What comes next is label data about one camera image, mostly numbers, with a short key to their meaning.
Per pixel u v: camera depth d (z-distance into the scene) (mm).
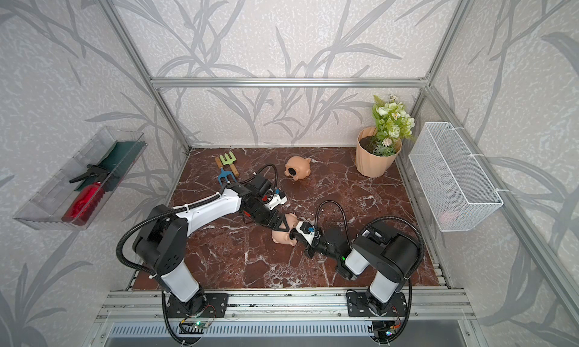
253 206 696
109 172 646
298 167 1018
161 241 462
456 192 609
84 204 580
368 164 994
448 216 711
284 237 806
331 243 678
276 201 818
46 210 577
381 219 509
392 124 884
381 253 474
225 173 1087
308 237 726
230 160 1153
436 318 718
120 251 439
